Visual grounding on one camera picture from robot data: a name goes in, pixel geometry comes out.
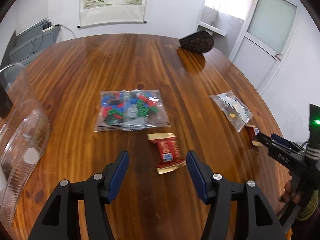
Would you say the white frosted glass door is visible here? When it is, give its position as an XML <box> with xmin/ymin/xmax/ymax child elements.
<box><xmin>229</xmin><ymin>0</ymin><xmax>301</xmax><ymax>93</ymax></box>

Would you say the black cable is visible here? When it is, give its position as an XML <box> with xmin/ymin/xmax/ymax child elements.
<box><xmin>18</xmin><ymin>35</ymin><xmax>42</xmax><ymax>61</ymax></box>

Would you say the brown patterned pouch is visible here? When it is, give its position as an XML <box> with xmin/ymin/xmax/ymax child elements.
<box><xmin>179</xmin><ymin>30</ymin><xmax>215</xmax><ymax>54</ymax></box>

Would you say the grey low cabinet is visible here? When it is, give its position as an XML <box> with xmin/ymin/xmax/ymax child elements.
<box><xmin>8</xmin><ymin>17</ymin><xmax>62</xmax><ymax>66</ymax></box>

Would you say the red candy packet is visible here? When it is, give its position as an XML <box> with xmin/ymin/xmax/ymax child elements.
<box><xmin>246</xmin><ymin>124</ymin><xmax>263</xmax><ymax>146</ymax></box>
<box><xmin>147</xmin><ymin>133</ymin><xmax>187</xmax><ymax>174</ymax></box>

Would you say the clear bag of coloured bricks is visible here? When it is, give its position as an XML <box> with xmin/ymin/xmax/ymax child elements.
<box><xmin>94</xmin><ymin>89</ymin><xmax>171</xmax><ymax>132</ymax></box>

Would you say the wall scroll painting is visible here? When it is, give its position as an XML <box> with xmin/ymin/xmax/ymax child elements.
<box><xmin>79</xmin><ymin>0</ymin><xmax>150</xmax><ymax>28</ymax></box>

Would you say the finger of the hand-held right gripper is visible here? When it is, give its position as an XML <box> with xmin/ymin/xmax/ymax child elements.
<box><xmin>271</xmin><ymin>133</ymin><xmax>304</xmax><ymax>152</ymax></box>
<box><xmin>256</xmin><ymin>132</ymin><xmax>277</xmax><ymax>153</ymax></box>

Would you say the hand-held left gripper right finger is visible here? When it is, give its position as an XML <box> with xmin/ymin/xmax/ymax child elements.
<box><xmin>186</xmin><ymin>150</ymin><xmax>287</xmax><ymax>240</ymax></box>

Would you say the white cable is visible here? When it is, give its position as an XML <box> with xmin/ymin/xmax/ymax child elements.
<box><xmin>55</xmin><ymin>24</ymin><xmax>75</xmax><ymax>38</ymax></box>

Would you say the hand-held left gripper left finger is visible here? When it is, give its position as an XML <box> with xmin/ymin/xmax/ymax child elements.
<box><xmin>29</xmin><ymin>150</ymin><xmax>130</xmax><ymax>240</ymax></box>

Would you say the person's right hand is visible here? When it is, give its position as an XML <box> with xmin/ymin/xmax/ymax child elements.
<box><xmin>278</xmin><ymin>179</ymin><xmax>304</xmax><ymax>207</ymax></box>

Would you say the black flat device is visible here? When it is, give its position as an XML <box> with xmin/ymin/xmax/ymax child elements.
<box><xmin>0</xmin><ymin>74</ymin><xmax>13</xmax><ymax>119</ymax></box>

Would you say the clear bag of small parts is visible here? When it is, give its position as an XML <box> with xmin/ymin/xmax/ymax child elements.
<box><xmin>209</xmin><ymin>92</ymin><xmax>253</xmax><ymax>133</ymax></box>

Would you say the white pedestal sink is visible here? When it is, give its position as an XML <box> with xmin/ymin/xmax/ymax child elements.
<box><xmin>198</xmin><ymin>21</ymin><xmax>227</xmax><ymax>37</ymax></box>

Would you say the clear plastic container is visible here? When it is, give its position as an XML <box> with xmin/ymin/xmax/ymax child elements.
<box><xmin>0</xmin><ymin>63</ymin><xmax>51</xmax><ymax>227</ymax></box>

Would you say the person's right forearm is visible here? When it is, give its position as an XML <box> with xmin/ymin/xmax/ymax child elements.
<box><xmin>290</xmin><ymin>189</ymin><xmax>320</xmax><ymax>240</ymax></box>

